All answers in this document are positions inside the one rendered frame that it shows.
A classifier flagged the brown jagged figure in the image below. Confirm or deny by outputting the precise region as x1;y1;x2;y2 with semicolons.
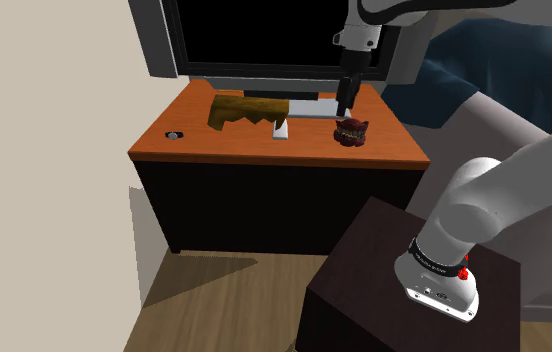
207;94;290;132

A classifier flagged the grey bed with blue blanket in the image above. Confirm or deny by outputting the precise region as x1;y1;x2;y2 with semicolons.
380;0;552;324

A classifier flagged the orange top black cabinet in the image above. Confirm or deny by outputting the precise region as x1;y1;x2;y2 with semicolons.
127;78;432;256

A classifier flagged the black television with grey frame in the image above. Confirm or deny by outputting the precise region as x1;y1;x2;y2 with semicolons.
128;0;436;120

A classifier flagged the dark red denture model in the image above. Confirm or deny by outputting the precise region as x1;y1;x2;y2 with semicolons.
332;118;370;148

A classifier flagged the dark robot stand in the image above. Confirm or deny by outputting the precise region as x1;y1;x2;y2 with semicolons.
295;196;522;352

